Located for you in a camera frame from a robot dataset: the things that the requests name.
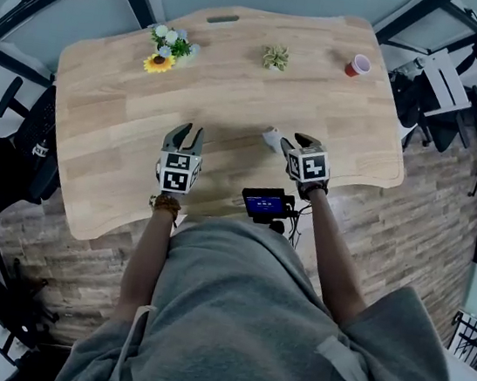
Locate black office chair with headrest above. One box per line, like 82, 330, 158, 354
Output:
379, 24, 477, 159

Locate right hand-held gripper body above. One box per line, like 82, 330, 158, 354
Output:
283, 142, 335, 187

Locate artificial flower bouquet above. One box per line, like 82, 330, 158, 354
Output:
141, 21, 205, 81

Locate black wire rack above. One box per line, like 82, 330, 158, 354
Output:
444, 310, 477, 377

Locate person's grey shirt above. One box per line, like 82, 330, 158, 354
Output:
52, 196, 471, 381

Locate small black monitor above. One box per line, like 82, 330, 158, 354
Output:
237, 182, 302, 230

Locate person's right hand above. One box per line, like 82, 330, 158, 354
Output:
293, 175, 331, 205

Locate black mesh office chair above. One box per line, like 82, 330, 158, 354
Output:
0, 71, 75, 247

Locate red cup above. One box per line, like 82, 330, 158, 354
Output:
343, 51, 373, 80

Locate small white object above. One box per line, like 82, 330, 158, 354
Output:
259, 125, 288, 155

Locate wooden bead bracelet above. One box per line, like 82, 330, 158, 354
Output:
146, 191, 184, 222

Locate white slatted chair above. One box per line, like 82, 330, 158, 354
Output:
409, 45, 477, 127

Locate small potted succulent plant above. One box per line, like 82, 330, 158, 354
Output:
260, 42, 292, 74

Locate black cables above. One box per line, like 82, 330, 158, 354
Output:
285, 200, 316, 252

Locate person's right forearm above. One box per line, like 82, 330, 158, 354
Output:
290, 189, 382, 332

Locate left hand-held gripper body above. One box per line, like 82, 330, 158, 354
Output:
152, 148, 206, 198

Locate person's left forearm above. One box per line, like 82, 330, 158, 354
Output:
112, 202, 183, 330

